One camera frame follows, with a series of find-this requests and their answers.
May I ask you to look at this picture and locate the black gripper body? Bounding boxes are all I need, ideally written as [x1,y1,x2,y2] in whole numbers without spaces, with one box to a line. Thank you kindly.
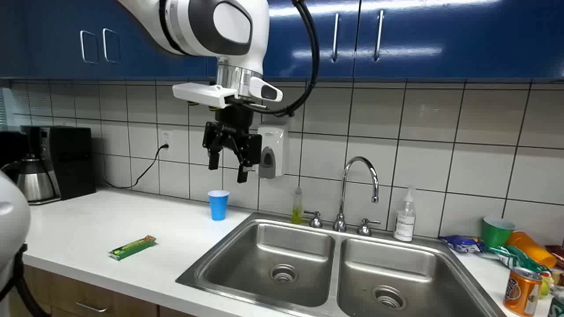
[203,105,263,167]

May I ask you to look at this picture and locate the green protein bar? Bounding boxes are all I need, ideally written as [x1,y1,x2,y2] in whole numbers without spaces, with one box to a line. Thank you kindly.
[110,236,157,260]

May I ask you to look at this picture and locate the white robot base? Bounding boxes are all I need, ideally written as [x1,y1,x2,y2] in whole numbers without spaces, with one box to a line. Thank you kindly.
[0,171,32,317]

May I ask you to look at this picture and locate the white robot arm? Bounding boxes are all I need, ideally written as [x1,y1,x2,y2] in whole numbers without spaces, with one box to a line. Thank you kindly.
[119,0,284,183]

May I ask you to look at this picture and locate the stainless steel double sink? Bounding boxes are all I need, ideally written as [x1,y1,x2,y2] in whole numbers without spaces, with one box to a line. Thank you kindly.
[179,215,505,317]

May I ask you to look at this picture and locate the blue plastic cup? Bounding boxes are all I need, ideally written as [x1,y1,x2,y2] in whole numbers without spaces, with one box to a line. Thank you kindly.
[208,190,230,220]

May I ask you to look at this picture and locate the green dish soap bottle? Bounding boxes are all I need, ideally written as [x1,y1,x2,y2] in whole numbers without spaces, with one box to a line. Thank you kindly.
[291,186,304,223]

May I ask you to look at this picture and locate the chrome faucet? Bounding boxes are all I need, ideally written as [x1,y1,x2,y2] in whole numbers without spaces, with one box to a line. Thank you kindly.
[304,155,383,237]

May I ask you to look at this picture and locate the black coffee maker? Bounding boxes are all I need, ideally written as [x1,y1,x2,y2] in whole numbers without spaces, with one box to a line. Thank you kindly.
[22,125,96,200]

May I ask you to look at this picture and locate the clear hand soap pump bottle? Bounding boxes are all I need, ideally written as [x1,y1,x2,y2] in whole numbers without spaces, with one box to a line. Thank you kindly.
[394,190,416,241]

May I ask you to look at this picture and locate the steel coffee carafe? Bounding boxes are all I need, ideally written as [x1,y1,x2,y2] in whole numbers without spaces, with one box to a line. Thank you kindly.
[4,155,57,204]

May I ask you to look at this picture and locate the blue upper cabinets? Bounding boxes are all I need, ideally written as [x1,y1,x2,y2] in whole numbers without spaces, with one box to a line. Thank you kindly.
[0,0,564,81]

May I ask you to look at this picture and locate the wooden lower cabinets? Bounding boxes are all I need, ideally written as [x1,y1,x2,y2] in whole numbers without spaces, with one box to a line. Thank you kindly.
[25,266,193,317]

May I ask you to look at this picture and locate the blue snack wrapper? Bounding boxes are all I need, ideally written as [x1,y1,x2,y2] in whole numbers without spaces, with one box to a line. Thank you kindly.
[443,236,480,253]

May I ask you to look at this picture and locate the green plastic cup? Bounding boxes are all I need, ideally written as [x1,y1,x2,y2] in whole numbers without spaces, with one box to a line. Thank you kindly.
[482,216,515,246]

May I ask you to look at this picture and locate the orange snack bag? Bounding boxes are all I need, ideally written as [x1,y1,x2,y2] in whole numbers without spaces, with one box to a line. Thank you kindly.
[508,230,557,267]

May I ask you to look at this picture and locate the orange soda can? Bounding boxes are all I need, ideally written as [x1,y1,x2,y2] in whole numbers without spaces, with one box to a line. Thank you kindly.
[505,267,542,317]

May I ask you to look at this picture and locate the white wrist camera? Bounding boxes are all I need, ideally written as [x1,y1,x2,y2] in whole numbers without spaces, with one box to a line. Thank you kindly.
[173,82,237,109]

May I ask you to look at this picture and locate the white wall soap dispenser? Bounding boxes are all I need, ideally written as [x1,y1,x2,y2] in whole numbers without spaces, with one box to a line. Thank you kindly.
[260,125,286,179]

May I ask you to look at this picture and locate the black power cord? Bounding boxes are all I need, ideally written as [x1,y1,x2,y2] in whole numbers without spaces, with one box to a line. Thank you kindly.
[120,141,171,192]

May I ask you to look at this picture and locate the white wall outlet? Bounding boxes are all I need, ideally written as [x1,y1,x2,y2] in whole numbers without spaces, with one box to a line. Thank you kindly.
[159,130,171,151]

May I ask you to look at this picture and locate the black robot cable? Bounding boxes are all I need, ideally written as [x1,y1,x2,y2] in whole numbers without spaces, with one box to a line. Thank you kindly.
[253,0,321,118]

